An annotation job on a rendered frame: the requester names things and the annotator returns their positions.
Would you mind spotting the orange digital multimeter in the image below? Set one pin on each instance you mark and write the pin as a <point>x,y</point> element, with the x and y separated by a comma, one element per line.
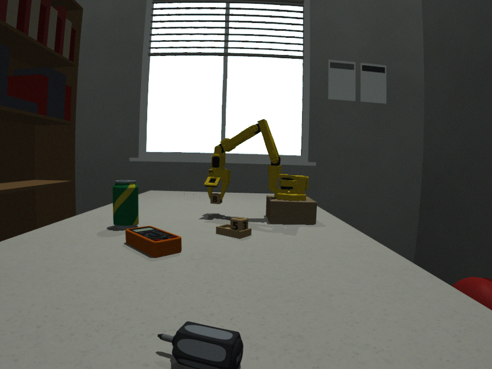
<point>156,244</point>

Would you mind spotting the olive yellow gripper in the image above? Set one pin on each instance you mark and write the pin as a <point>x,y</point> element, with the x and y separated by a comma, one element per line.
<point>214,177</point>

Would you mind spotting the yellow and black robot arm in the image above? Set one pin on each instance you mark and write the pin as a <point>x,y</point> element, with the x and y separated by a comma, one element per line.
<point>295,183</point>

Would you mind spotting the green drink can with yellow stripe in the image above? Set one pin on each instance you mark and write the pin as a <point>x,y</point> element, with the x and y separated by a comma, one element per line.
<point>125,204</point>

